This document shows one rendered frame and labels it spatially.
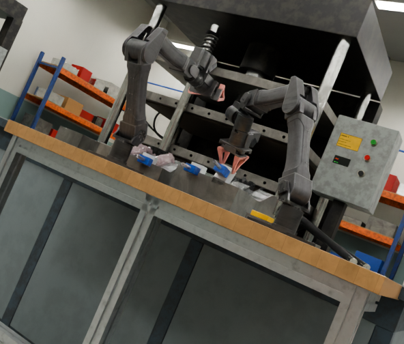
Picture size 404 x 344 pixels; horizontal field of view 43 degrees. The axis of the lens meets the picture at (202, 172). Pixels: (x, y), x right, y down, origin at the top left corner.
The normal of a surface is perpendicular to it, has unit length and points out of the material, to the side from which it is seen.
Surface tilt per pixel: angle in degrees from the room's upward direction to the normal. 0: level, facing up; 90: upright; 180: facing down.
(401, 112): 90
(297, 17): 90
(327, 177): 90
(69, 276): 90
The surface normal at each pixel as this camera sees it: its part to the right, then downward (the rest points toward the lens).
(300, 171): 0.59, -0.29
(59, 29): 0.77, 0.29
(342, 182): -0.43, -0.25
